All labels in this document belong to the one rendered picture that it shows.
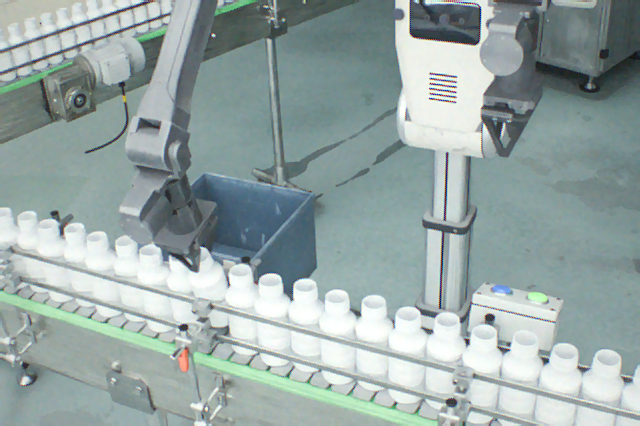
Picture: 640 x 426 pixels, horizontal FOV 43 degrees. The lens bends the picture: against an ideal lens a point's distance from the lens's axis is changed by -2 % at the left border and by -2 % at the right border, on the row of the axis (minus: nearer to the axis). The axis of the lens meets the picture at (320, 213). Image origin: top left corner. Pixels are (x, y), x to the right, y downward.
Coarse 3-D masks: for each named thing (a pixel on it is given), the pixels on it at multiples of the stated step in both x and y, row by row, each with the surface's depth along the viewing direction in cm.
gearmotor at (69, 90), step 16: (96, 48) 268; (112, 48) 269; (128, 48) 271; (80, 64) 265; (96, 64) 263; (112, 64) 263; (128, 64) 267; (144, 64) 277; (48, 80) 259; (64, 80) 258; (80, 80) 262; (96, 80) 264; (112, 80) 265; (48, 96) 265; (64, 96) 259; (80, 96) 263; (64, 112) 261; (80, 112) 264
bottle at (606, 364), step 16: (608, 352) 115; (592, 368) 114; (608, 368) 112; (592, 384) 114; (608, 384) 113; (592, 400) 115; (608, 400) 114; (576, 416) 120; (592, 416) 116; (608, 416) 115
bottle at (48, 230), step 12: (48, 228) 153; (48, 240) 151; (60, 240) 152; (48, 252) 151; (60, 252) 152; (48, 264) 152; (48, 276) 154; (60, 276) 154; (72, 288) 157; (60, 300) 157
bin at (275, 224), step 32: (224, 192) 210; (256, 192) 206; (288, 192) 201; (224, 224) 216; (256, 224) 211; (288, 224) 188; (224, 256) 178; (256, 256) 177; (288, 256) 192; (288, 288) 196
